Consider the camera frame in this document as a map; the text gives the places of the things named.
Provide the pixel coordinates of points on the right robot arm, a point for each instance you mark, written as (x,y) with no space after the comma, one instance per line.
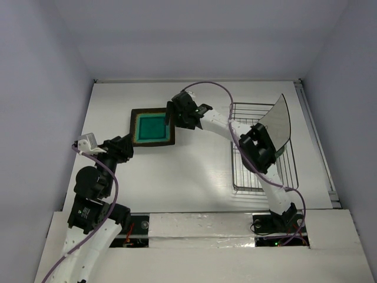
(260,145)

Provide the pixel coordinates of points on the aluminium rail right edge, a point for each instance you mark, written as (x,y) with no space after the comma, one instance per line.
(333,195)

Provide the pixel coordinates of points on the light teal oblong plate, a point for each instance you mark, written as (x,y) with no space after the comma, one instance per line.
(280,151)

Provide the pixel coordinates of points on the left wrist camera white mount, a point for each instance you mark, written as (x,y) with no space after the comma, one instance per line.
(87,143)

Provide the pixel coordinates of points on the white foam block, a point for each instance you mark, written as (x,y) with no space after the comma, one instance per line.
(200,230)

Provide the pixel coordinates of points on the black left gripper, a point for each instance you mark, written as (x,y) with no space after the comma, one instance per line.
(121,147)

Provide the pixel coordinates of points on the white square plate black rim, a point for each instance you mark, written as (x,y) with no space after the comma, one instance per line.
(277,123)

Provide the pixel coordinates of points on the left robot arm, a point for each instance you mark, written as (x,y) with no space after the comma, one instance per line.
(93,223)

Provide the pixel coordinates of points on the brown teal square plate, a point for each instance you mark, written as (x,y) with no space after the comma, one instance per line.
(149,129)

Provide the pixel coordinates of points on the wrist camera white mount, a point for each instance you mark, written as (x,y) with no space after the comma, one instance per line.
(87,143)
(190,93)

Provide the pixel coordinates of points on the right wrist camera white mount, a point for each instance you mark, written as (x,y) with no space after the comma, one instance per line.
(190,93)

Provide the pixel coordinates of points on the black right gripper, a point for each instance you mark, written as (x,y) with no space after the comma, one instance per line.
(172,110)

